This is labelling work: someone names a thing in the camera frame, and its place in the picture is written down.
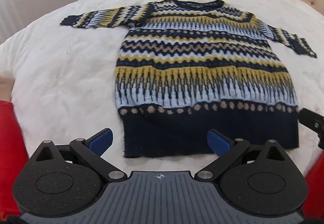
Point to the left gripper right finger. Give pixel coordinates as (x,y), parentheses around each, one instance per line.
(229,153)

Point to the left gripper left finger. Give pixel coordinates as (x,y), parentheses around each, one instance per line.
(89,152)

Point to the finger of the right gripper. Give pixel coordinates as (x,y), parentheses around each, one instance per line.
(313,121)

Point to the navy yellow patterned knit sweater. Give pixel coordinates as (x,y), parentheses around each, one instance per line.
(185,68)

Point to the red clothed operator body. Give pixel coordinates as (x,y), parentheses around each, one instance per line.
(13,158)

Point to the cream bedspread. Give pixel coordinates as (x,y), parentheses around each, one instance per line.
(64,77)

